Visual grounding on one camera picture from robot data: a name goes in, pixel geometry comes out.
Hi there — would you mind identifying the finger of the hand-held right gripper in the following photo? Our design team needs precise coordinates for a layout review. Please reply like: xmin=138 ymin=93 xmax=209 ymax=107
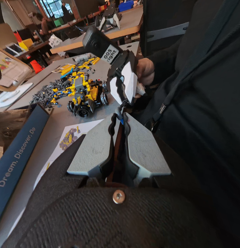
xmin=121 ymin=62 xmax=138 ymax=106
xmin=109 ymin=76 xmax=126 ymax=105

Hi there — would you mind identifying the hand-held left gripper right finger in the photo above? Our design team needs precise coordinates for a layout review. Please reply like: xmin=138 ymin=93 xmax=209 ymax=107
xmin=123 ymin=112 xmax=172 ymax=179

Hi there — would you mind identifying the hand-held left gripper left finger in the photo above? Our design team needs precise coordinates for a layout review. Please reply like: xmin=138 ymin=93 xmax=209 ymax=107
xmin=67 ymin=113 xmax=115 ymax=177

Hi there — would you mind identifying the black axle with grey elbow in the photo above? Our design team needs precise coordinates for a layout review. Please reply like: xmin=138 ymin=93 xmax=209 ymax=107
xmin=116 ymin=100 xmax=128 ymax=125

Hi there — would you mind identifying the yellow black brick vehicle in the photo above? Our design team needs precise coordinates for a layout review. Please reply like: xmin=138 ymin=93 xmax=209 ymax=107
xmin=67 ymin=71 xmax=110 ymax=118

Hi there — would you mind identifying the grey desk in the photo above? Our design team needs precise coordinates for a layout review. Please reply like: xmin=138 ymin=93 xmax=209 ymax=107
xmin=0 ymin=52 xmax=144 ymax=248

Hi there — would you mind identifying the person's right hand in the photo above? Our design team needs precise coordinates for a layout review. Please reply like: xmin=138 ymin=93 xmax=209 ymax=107
xmin=136 ymin=58 xmax=155 ymax=86

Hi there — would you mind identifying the building instruction booklet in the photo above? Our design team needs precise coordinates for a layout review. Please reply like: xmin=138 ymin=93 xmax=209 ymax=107
xmin=34 ymin=119 xmax=105 ymax=190

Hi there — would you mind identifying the background table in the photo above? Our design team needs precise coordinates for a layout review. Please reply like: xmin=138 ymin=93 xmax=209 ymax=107
xmin=50 ymin=4 xmax=144 ymax=55

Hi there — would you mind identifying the grey motor brick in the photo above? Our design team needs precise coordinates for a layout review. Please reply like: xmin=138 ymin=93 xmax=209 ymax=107
xmin=73 ymin=54 xmax=92 ymax=62

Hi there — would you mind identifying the person's black jacket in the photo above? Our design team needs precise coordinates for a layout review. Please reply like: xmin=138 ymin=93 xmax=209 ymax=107
xmin=132 ymin=0 xmax=240 ymax=248

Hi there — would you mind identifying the pile of small brick parts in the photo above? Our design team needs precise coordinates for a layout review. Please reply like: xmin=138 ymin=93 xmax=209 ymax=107
xmin=30 ymin=79 xmax=74 ymax=109

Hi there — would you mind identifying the blue cardboard box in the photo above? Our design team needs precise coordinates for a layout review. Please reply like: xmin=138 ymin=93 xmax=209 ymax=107
xmin=0 ymin=104 xmax=51 ymax=225

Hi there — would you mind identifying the clear plastic bag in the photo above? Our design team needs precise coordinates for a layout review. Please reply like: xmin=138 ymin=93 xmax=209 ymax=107
xmin=0 ymin=110 xmax=31 ymax=153

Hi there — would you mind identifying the instruction sheet on wooden stand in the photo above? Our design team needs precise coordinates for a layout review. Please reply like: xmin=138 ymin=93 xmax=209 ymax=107
xmin=0 ymin=45 xmax=33 ymax=109

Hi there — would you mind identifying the printed instruction sheet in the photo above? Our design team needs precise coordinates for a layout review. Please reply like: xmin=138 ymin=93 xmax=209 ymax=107
xmin=0 ymin=48 xmax=31 ymax=87

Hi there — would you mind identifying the black lanyard strap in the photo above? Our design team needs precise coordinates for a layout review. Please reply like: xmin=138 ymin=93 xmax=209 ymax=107
xmin=151 ymin=0 xmax=235 ymax=132

